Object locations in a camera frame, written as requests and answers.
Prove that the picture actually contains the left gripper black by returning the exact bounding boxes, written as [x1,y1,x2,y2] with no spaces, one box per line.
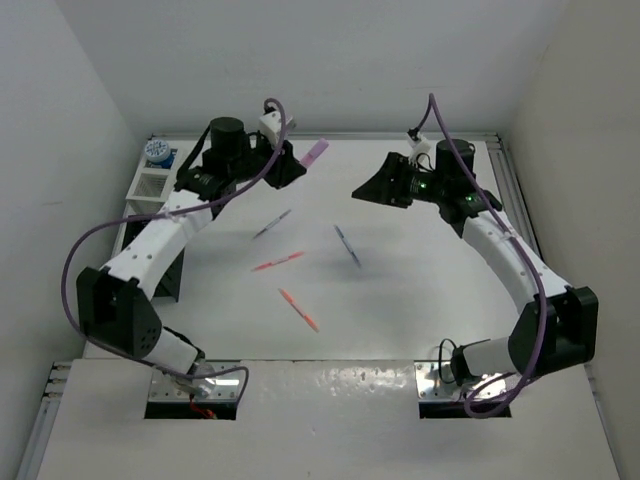
[226,130,304,188]

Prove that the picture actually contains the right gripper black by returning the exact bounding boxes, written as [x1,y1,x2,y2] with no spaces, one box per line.
[352,152,447,209]

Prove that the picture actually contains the purple highlighter marker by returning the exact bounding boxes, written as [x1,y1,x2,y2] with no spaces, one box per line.
[299,138,329,168]

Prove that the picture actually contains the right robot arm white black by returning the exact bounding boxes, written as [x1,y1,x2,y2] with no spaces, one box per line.
[352,139,599,386]

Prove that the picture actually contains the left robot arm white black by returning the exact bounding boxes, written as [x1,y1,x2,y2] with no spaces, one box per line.
[76,109,306,377]

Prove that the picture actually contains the grey thin pen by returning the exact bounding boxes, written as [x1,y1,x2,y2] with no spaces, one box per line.
[252,209,292,239]

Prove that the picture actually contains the blue clear pen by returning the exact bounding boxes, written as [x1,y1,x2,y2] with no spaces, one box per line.
[333,225,362,269]

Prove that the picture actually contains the orange clear pen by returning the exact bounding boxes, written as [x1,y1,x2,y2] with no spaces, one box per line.
[278,288,319,333]

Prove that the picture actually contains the white slotted organizer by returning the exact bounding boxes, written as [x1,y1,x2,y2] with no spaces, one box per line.
[126,147,186,215]

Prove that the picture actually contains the black slotted organizer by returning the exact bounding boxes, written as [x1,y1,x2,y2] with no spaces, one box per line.
[119,221,185,302]

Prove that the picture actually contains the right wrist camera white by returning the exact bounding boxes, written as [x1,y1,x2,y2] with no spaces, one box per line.
[407,128,432,164]

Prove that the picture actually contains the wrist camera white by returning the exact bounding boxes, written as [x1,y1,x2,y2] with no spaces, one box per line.
[407,128,432,164]
[256,110,295,147]

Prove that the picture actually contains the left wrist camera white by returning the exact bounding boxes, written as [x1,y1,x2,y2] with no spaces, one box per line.
[256,110,295,147]

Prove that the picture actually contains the black cable at right base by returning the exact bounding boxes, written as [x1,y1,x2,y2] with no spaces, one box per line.
[436,338,459,384]

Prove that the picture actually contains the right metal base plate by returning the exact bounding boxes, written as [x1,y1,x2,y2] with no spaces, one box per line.
[414,361,508,404]

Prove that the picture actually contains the metal base plate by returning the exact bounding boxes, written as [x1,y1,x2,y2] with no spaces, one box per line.
[414,361,508,404]
[148,361,244,403]

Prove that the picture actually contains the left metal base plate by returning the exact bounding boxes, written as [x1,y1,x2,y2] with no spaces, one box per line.
[148,361,244,403]

